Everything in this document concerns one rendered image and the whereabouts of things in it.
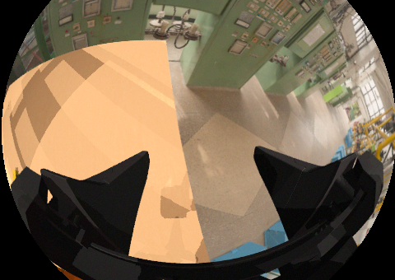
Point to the yellow block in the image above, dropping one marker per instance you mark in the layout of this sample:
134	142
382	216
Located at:
14	173

